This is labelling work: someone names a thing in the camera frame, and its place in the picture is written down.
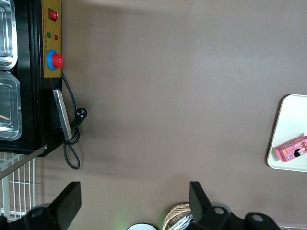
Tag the pink cartoon snack pack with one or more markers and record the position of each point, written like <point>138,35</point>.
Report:
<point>293,149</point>

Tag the beige plastic serving tray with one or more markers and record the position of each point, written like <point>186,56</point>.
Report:
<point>290,115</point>

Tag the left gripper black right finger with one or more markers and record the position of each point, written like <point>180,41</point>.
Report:
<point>200,206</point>

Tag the black sealing machine yellow panel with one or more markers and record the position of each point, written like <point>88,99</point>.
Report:
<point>28,107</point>

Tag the steel food container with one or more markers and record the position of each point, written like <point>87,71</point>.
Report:
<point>7,36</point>
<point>9,105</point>

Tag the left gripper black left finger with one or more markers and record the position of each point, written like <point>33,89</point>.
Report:
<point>67,203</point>

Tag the light tan oval wicker basket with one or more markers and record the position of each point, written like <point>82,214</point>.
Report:
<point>176,212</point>

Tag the grey metal lever bar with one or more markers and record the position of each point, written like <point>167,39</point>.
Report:
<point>24,160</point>

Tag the small wooden stick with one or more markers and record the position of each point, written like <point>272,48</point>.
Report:
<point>4,117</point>

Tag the red rocker switch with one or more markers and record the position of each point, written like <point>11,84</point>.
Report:
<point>53,14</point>

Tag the red emergency stop button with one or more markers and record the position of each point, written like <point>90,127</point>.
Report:
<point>57,60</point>

